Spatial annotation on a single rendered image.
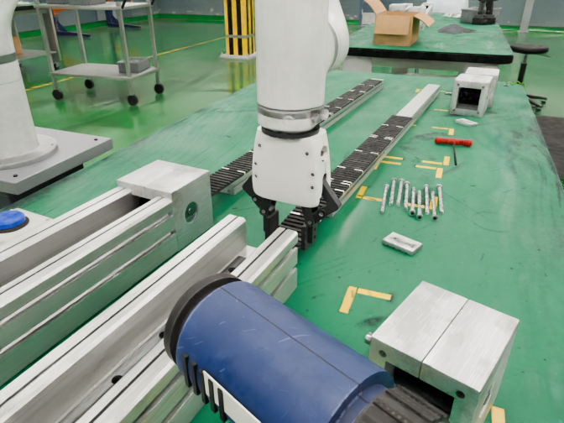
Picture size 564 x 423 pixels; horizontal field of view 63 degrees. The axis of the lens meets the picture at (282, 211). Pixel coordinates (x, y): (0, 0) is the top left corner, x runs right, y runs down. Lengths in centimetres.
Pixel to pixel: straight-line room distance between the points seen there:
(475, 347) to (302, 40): 35
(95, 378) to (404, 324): 27
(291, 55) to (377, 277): 30
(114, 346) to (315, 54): 37
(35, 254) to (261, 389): 45
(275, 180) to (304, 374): 43
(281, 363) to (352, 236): 53
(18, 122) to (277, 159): 60
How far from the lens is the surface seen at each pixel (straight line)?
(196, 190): 69
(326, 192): 60
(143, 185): 68
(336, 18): 63
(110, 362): 46
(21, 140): 106
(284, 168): 59
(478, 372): 40
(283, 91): 55
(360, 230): 74
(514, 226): 83
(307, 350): 21
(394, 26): 269
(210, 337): 23
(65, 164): 103
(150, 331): 49
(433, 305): 44
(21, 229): 70
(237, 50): 712
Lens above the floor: 114
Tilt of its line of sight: 28 degrees down
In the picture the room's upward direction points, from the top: straight up
